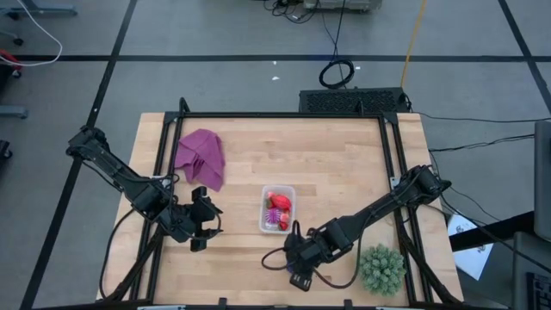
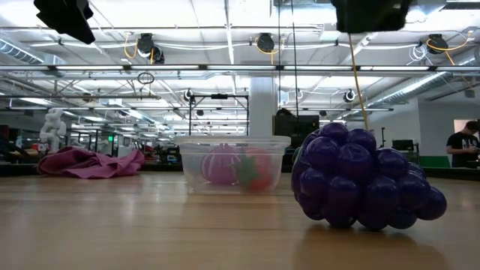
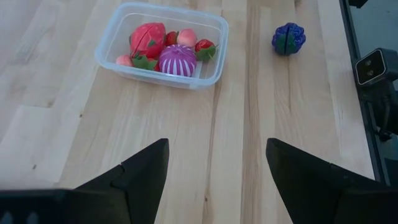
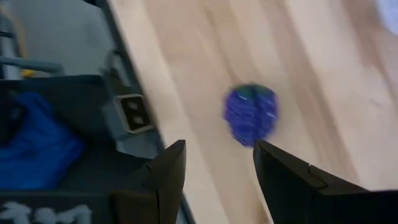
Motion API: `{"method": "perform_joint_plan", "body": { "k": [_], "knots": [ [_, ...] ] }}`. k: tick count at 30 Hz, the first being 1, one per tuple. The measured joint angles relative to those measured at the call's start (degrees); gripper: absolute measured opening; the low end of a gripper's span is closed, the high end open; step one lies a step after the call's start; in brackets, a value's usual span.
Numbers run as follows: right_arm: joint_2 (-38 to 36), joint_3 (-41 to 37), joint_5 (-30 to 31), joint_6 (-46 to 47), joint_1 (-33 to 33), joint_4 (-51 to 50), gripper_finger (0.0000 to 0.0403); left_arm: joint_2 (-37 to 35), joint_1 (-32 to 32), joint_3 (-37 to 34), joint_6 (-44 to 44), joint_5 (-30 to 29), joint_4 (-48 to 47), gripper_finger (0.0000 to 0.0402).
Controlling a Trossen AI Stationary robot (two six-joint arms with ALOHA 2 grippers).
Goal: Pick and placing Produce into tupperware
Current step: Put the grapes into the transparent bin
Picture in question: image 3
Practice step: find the purple toy grape bunch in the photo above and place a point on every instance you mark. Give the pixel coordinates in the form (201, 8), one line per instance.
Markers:
(288, 39)

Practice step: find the black table edge rail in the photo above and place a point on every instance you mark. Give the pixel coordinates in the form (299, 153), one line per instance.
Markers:
(360, 109)

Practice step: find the purple white striped toy onion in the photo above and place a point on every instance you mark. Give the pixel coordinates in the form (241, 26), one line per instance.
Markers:
(178, 60)

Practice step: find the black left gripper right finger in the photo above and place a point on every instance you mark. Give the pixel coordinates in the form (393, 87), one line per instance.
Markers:
(311, 186)

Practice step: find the black table-level camera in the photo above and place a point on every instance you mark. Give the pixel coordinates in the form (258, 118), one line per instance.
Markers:
(374, 66)

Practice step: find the clear plastic tupperware container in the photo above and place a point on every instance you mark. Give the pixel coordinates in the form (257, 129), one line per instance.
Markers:
(161, 46)

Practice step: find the red toy bell pepper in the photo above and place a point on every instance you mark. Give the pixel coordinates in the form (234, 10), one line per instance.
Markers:
(147, 39)

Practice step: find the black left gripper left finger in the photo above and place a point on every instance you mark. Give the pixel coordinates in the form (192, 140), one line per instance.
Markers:
(140, 183)

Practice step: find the pink toy peach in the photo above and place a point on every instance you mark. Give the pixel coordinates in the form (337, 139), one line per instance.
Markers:
(186, 37)
(123, 60)

